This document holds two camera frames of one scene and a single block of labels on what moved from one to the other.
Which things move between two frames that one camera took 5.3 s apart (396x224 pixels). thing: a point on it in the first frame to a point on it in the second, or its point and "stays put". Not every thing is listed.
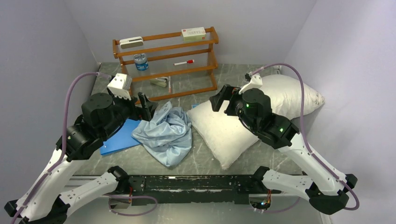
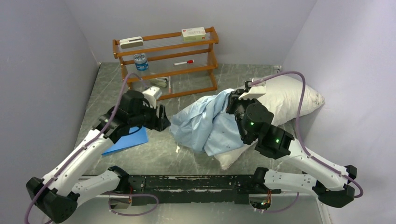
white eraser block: x=131 y=42 stays put
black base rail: x=179 y=189 stays put
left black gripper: x=137 y=113 to x=161 y=122
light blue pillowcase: x=167 y=136 to x=204 y=124
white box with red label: x=194 y=33 stays put
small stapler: x=160 y=81 stays put
